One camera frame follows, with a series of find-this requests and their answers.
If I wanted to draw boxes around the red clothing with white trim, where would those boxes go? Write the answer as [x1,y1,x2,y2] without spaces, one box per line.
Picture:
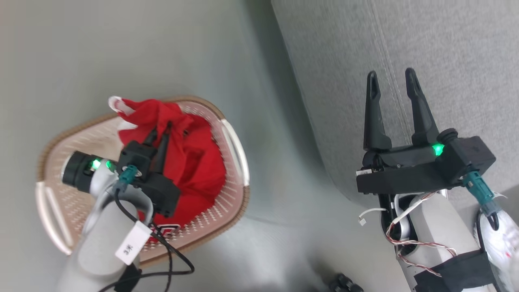
[109,97,227,244]

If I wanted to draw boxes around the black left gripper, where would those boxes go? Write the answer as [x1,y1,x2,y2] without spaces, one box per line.
[117,121,173,186]

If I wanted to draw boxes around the teal cable connector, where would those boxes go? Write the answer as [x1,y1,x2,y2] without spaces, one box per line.
[117,164,141,188]
[462,170,498,216]

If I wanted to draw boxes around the red white twisted wires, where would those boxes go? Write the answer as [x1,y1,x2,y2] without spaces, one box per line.
[385,192,459,279]

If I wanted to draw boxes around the clear plastic wrapped cable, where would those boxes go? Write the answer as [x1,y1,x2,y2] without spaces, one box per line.
[474,195,519,292]

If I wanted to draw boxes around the black tape strap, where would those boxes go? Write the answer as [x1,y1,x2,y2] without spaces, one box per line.
[414,249,498,292]
[114,264,142,292]

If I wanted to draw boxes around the beige perforated laundry basket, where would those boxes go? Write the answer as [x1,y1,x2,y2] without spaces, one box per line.
[34,95,250,268]

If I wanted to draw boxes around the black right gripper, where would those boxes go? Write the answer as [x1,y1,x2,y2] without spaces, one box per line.
[356,67,451,196]

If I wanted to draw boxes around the white ribbon wire with plug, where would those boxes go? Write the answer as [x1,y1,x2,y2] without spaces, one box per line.
[358,207,388,226]

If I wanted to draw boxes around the thin black cable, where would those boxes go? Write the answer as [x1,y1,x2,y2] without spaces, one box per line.
[97,189,195,292]

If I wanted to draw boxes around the grey fabric sofa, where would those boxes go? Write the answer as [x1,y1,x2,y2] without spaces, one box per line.
[271,0,519,228]

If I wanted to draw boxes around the white paper cable tag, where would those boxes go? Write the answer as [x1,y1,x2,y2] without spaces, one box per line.
[115,221,153,266]

